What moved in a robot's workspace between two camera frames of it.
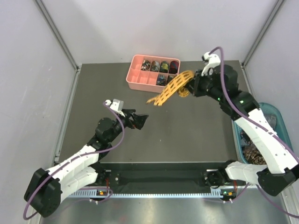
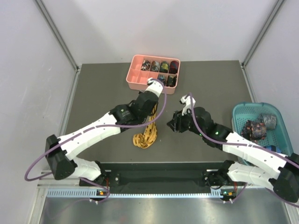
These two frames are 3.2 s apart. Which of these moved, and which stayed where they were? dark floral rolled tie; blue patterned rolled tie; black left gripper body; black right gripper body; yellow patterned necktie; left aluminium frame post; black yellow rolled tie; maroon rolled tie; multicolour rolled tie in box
Moved: yellow patterned necktie; black right gripper body; black left gripper body
Stayed: blue patterned rolled tie; black yellow rolled tie; dark floral rolled tie; maroon rolled tie; multicolour rolled tie in box; left aluminium frame post
